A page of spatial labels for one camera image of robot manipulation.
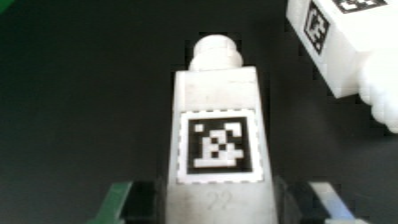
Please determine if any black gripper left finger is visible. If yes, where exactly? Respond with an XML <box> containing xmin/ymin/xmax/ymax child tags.
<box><xmin>85</xmin><ymin>180</ymin><xmax>165</xmax><ymax>224</ymax></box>

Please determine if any white leg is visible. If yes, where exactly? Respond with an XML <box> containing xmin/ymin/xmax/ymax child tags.
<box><xmin>165</xmin><ymin>34</ymin><xmax>277</xmax><ymax>224</ymax></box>
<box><xmin>286</xmin><ymin>0</ymin><xmax>398</xmax><ymax>134</ymax></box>

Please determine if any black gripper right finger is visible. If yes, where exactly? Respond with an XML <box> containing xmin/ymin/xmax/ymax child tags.
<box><xmin>273</xmin><ymin>179</ymin><xmax>367</xmax><ymax>224</ymax></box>

